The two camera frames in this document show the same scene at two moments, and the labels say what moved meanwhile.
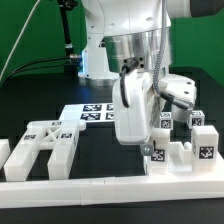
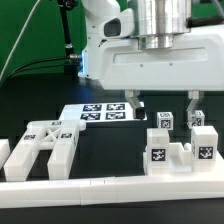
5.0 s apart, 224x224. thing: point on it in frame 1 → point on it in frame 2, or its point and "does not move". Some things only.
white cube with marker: [204, 148] does not move
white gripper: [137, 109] → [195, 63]
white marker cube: [159, 162] does not move
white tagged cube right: [196, 118] does not move
